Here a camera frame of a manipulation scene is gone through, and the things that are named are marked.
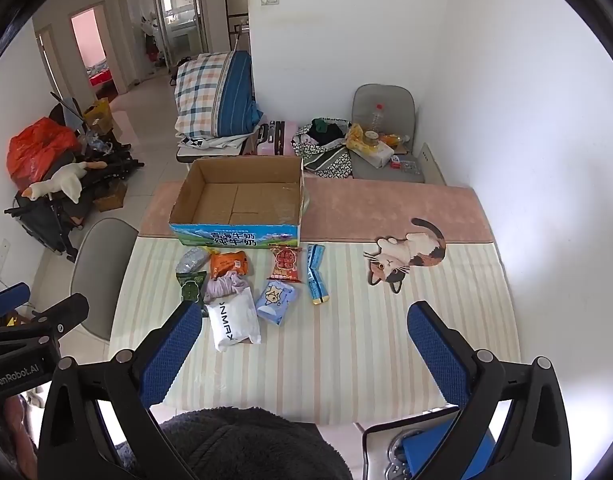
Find lilac cloth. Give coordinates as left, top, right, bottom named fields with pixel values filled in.
left=203, top=270, right=250, bottom=304

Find orange snack packet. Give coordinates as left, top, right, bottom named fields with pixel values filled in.
left=210, top=250, right=249, bottom=280

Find red floral snack packet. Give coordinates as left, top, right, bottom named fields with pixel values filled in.
left=268, top=245, right=301, bottom=283

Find grey chair left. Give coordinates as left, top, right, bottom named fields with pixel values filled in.
left=70, top=218, right=138, bottom=341

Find grey chair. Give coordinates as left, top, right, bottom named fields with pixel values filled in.
left=70, top=218, right=138, bottom=341
left=351, top=84, right=425, bottom=183

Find blue book on stool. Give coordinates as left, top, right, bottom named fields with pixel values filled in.
left=400, top=427, right=497, bottom=480

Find green snack packet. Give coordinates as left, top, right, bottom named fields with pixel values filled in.
left=176, top=271, right=208, bottom=307

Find white plastic pouch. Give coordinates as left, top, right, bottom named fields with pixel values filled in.
left=207, top=287, right=262, bottom=352

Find black fuzzy garment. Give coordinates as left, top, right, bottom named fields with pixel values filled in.
left=161, top=408, right=352, bottom=480

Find white goose plush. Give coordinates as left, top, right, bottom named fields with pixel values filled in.
left=21, top=162, right=108, bottom=204

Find silver yellow scrubbing sponge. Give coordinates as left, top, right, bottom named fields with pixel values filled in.
left=175, top=246, right=211, bottom=274

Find orange plastic bag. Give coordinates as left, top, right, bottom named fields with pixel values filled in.
left=6, top=117, right=81, bottom=191

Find blue cartoon tissue pack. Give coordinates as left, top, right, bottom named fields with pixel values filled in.
left=256, top=280, right=298, bottom=326

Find light blue snack packet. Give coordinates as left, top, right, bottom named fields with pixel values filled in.
left=306, top=244, right=329, bottom=306

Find open cardboard box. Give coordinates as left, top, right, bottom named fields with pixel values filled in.
left=169, top=155, right=305, bottom=248

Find plaid folded quilt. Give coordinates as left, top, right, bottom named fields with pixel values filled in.
left=174, top=50, right=263, bottom=140

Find pink suitcase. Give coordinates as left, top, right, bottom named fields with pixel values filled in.
left=256, top=120, right=298, bottom=156

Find patterned black white bag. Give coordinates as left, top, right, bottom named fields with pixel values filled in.
left=291, top=117, right=353, bottom=179

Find white tissue box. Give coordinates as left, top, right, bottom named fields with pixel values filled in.
left=349, top=141, right=395, bottom=169

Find clear plastic bottle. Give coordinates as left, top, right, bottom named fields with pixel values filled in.
left=370, top=103, right=384, bottom=133

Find grey chair back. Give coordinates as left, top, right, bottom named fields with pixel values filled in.
left=351, top=84, right=425, bottom=183

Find black stroller frame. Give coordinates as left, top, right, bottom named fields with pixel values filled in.
left=4, top=193, right=84, bottom=263

